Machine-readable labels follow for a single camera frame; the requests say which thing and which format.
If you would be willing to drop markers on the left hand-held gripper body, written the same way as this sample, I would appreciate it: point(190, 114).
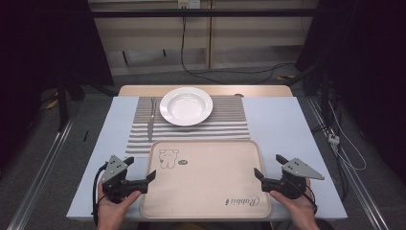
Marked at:
point(118, 187)

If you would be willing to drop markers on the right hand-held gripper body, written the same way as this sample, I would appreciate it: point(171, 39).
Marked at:
point(292, 185)

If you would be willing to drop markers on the person's left hand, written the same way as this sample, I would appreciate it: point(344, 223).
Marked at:
point(111, 215)

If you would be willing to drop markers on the person's right hand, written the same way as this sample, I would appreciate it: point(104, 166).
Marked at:
point(303, 214)

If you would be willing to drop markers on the light blue table sheet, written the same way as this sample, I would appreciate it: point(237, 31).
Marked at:
point(281, 127)

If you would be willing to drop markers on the silver table knife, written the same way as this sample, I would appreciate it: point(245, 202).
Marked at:
point(150, 126)

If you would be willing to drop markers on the beige tray with bear print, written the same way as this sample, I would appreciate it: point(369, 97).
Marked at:
point(207, 185)

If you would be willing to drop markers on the white power strip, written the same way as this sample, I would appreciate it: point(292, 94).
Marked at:
point(333, 138)

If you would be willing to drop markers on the striped grey placemat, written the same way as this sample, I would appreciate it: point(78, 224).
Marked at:
point(230, 111)

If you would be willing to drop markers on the wooden table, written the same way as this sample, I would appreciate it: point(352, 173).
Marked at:
point(143, 90)

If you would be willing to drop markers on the white deep plate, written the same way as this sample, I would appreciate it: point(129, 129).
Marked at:
point(186, 106)

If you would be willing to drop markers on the yellow floor tape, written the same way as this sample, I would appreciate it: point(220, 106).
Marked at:
point(285, 77)
point(52, 104)

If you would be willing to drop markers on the black metal stand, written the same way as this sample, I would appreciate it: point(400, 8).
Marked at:
point(62, 105)

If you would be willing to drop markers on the black horizontal bar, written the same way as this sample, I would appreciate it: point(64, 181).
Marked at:
point(223, 13)

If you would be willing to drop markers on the aluminium floor rail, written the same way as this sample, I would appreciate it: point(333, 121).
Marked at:
point(41, 174)
point(360, 188)

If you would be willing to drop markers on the white wall socket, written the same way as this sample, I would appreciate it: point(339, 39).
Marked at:
point(189, 3)

